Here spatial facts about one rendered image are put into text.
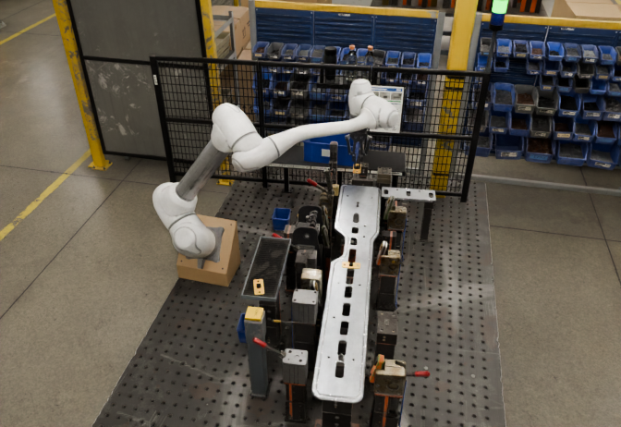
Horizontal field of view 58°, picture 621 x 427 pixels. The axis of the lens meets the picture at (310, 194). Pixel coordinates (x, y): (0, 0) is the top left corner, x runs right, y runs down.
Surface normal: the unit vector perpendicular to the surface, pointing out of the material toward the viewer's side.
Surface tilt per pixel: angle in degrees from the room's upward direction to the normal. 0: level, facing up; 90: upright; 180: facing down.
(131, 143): 92
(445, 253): 0
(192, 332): 0
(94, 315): 0
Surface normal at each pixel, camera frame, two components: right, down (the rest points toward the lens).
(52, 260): 0.00, -0.82
